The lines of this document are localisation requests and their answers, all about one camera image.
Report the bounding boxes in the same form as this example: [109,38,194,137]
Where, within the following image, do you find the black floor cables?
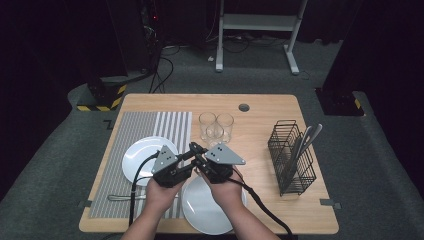
[148,46,175,94]

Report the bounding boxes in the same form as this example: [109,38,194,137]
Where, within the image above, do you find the right hand-held gripper cable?
[229,169,294,240]

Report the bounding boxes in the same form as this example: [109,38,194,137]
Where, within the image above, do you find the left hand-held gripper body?
[151,144,195,189]

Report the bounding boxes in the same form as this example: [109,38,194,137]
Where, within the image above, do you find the person's left hand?
[145,177,185,215]

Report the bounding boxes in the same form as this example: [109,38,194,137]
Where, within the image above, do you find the white plate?
[181,174,248,236]
[121,135,179,187]

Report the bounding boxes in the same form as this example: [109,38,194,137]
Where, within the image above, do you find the silver cutlery piece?
[283,125,314,178]
[293,123,324,168]

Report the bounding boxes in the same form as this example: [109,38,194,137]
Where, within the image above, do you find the hand-held gripper cable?
[128,150,162,228]
[229,169,294,240]

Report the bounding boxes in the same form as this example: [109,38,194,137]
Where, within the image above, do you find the black wire cutlery rack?
[267,119,318,197]

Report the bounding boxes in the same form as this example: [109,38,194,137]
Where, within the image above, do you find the black equipment tower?
[106,0,162,73]

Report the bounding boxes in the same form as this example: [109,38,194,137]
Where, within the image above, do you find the brown white striped placemat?
[89,111,193,220]

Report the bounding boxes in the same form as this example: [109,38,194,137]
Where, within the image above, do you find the person's right hand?
[196,169,246,211]

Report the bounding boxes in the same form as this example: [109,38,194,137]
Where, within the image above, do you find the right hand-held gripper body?
[196,142,247,185]

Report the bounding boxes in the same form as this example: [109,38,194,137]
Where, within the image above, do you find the white metal stand frame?
[214,0,309,76]

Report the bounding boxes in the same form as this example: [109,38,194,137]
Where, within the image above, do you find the left hand-held gripper cable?
[128,150,162,228]

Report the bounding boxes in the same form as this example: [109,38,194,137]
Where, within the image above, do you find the black yellow striped stand base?
[76,76,128,113]

